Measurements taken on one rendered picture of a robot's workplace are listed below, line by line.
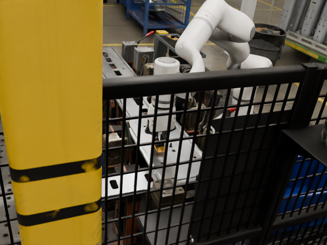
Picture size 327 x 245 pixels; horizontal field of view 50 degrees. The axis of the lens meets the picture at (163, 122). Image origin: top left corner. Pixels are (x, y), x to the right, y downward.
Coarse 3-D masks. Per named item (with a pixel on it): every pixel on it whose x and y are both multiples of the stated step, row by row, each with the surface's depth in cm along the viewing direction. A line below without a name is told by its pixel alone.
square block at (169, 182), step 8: (160, 184) 105; (168, 184) 106; (176, 184) 106; (152, 192) 107; (168, 192) 102; (176, 192) 103; (152, 200) 109; (168, 200) 102; (176, 200) 103; (152, 208) 110
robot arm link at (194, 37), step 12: (192, 24) 123; (204, 24) 123; (180, 36) 124; (192, 36) 121; (204, 36) 123; (180, 48) 121; (192, 48) 118; (192, 60) 117; (180, 96) 114; (192, 96) 114
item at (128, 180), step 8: (128, 176) 116; (144, 176) 117; (152, 176) 117; (104, 184) 112; (128, 184) 113; (144, 184) 114; (152, 184) 114; (104, 192) 108; (112, 192) 109; (128, 192) 110
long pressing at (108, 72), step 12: (108, 48) 225; (120, 60) 209; (108, 72) 191; (120, 72) 193; (132, 72) 193; (132, 108) 158; (144, 108) 159; (132, 120) 149; (144, 120) 150; (132, 132) 141; (144, 132) 141; (180, 132) 144; (168, 144) 135; (144, 156) 128; (156, 156) 128; (168, 156) 128; (180, 156) 129; (168, 168) 122; (180, 168) 123; (192, 168) 123; (180, 180) 117; (192, 180) 118
